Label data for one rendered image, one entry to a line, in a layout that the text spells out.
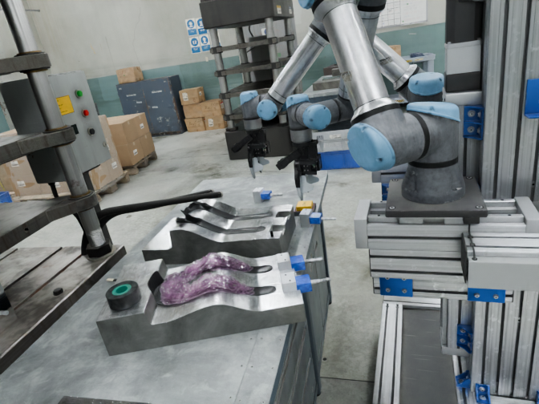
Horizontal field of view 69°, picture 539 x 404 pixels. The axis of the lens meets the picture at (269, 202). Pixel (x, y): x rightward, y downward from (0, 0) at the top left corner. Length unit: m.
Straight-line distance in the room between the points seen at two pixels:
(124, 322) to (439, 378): 1.17
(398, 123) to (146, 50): 8.19
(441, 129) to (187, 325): 0.76
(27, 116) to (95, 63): 7.91
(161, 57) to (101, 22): 1.42
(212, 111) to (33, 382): 7.18
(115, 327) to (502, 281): 0.90
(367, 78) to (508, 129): 0.42
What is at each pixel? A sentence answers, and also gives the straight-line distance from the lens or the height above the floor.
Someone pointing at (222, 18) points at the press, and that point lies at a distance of 5.34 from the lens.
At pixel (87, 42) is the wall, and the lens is 9.68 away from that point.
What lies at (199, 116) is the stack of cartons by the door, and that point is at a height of 0.29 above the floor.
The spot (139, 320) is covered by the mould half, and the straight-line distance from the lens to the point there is 1.04.
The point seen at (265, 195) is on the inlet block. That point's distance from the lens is 1.76.
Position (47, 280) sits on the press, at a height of 0.78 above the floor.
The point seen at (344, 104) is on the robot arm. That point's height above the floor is 1.24.
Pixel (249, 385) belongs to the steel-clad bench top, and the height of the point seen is 0.80.
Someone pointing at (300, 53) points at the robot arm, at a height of 1.40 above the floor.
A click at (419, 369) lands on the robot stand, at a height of 0.21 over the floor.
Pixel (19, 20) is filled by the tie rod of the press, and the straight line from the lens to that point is 1.57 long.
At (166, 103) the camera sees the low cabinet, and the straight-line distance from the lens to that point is 8.29.
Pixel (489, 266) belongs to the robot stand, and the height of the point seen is 0.94.
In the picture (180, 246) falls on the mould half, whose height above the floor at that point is 0.87.
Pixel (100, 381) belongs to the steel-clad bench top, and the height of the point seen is 0.80.
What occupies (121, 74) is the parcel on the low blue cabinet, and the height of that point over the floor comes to 1.30.
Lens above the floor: 1.46
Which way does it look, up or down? 22 degrees down
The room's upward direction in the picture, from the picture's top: 9 degrees counter-clockwise
